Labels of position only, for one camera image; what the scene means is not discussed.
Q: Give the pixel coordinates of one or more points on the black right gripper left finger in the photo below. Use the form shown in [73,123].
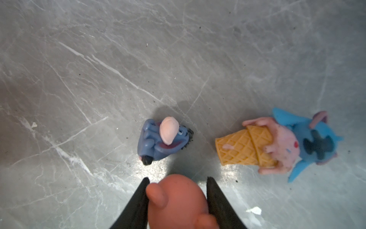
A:
[135,214]

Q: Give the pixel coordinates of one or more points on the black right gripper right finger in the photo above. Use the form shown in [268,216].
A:
[220,207]

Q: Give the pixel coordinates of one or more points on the pink pig toy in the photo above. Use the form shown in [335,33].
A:
[176,202]

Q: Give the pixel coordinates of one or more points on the grey donkey toy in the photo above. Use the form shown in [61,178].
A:
[159,140]

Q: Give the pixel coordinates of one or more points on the blue small toy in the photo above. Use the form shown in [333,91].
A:
[281,143]

